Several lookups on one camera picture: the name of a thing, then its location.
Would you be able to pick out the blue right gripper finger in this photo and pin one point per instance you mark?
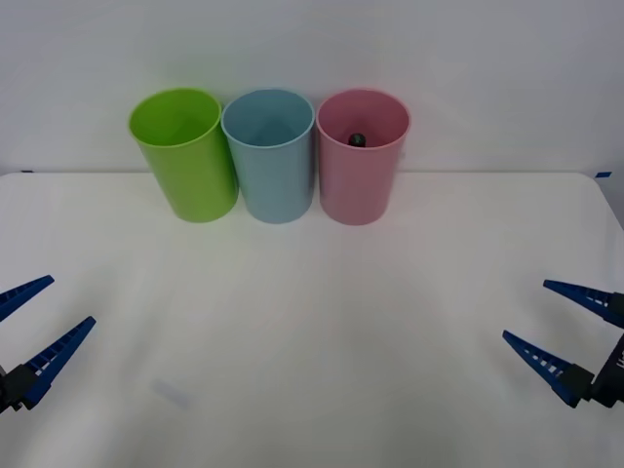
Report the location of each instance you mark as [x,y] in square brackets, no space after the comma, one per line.
[587,296]
[546,363]

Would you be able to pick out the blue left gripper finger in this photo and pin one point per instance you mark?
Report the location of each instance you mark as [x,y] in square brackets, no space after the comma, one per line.
[22,294]
[56,353]

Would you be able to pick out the pink plastic bin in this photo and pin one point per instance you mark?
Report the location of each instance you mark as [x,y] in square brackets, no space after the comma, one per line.
[358,187]

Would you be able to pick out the green plastic bin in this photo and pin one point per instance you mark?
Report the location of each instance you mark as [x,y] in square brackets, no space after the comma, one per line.
[195,180]

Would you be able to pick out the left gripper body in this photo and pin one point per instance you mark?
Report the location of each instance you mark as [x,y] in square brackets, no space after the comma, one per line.
[2,390]

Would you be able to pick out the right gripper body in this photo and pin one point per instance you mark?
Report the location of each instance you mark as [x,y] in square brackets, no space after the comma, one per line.
[612,375]

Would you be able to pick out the pale blue plastic bin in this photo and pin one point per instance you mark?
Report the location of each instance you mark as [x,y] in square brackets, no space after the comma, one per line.
[275,185]

